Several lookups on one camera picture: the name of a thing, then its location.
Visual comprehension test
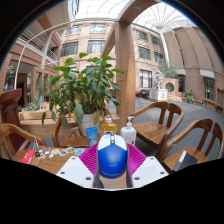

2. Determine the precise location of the white pump bottle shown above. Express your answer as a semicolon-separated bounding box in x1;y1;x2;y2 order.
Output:
120;115;138;147

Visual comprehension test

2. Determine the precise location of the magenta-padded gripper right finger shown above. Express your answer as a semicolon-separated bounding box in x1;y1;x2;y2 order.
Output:
125;143;170;189

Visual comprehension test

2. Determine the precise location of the yellow liquid soap bottle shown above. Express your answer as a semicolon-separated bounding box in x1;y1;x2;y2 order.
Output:
100;114;118;136

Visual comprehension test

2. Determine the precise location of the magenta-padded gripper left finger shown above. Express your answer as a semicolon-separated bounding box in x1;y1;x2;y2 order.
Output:
55;143;105;190

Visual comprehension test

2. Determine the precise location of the red paper bag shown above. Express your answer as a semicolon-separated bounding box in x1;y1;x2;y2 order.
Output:
18;148;37;165

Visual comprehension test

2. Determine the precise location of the dark parked car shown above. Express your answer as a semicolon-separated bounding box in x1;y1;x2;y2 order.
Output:
135;88;150;100

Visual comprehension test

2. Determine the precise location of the wooden armchair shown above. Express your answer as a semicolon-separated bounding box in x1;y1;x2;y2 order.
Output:
156;118;224;173
52;112;91;149
0;123;48;161
130;101;185;151

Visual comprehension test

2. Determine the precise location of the yellow flowering potted plant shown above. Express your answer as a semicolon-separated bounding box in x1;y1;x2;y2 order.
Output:
184;87;195;104

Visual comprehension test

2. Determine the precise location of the large green potted plant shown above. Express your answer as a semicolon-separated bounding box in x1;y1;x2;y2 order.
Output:
41;52;125;137

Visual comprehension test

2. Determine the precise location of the blue squeeze tube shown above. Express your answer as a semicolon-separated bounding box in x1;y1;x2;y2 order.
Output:
85;126;99;148

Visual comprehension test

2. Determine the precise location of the blue and white computer mouse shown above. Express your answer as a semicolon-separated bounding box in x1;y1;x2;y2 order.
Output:
96;131;129;180

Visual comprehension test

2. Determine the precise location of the dark red wooden lectern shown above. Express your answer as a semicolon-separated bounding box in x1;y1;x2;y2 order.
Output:
0;87;24;128

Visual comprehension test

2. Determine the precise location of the black flat box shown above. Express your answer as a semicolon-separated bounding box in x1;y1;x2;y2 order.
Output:
173;150;199;173

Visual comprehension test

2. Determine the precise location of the wooden planter with agave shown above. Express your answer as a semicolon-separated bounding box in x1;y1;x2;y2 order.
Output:
18;94;56;122

